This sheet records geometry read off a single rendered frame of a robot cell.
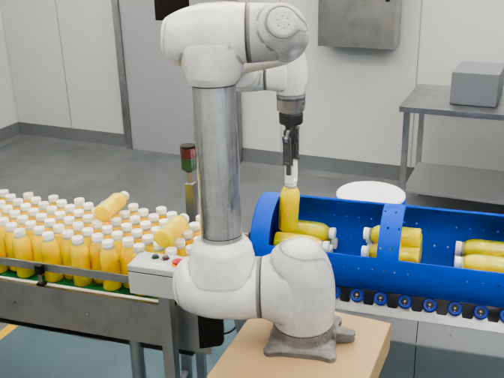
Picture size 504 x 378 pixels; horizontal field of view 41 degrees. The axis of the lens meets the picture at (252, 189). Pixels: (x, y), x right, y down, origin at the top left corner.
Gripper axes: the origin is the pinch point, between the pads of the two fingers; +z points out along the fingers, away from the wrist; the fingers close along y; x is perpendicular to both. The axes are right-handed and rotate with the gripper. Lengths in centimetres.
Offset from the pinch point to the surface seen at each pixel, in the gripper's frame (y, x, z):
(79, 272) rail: -21, 70, 36
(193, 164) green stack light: 34, 49, 13
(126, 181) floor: 284, 221, 132
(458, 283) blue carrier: -14, -54, 25
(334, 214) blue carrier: 12.9, -11.9, 19.0
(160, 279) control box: -34, 33, 25
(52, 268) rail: -21, 81, 36
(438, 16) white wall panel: 337, -28, -5
